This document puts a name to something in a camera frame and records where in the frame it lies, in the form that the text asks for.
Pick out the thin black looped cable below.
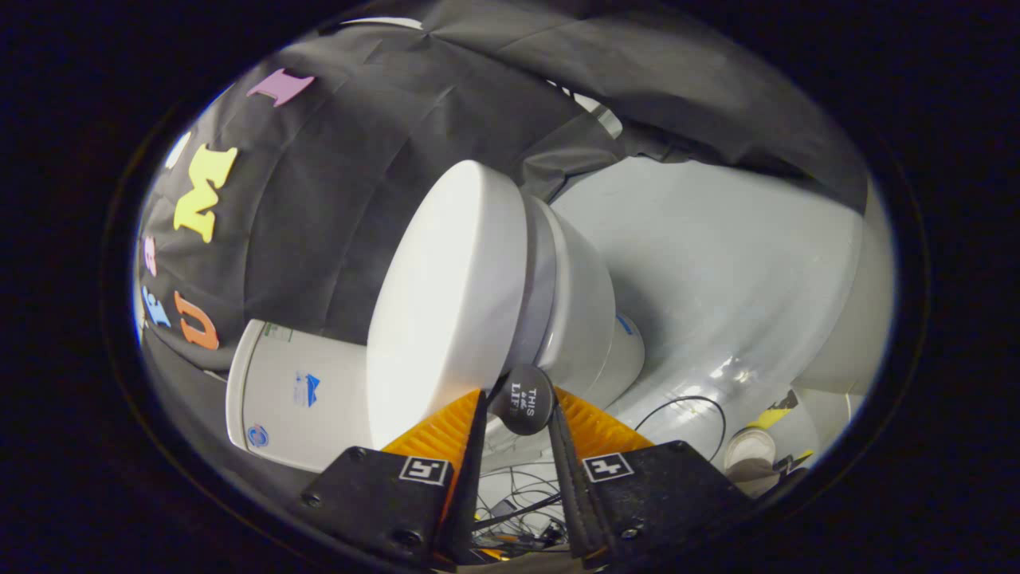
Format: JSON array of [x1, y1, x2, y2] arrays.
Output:
[[634, 396, 728, 463]]

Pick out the small white round object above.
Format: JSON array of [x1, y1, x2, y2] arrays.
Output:
[[724, 427, 778, 479]]

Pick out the black cable bundle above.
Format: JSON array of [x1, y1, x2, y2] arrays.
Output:
[[474, 466, 575, 559]]

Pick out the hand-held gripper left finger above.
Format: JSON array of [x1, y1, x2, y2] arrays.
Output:
[[299, 388, 488, 571]]

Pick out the black backdrop cloth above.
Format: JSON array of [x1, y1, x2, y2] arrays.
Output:
[[135, 0, 869, 511]]

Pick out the black lid lift handle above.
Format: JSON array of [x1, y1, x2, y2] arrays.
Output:
[[488, 364, 556, 436]]

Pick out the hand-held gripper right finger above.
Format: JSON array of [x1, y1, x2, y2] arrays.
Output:
[[548, 387, 754, 571]]

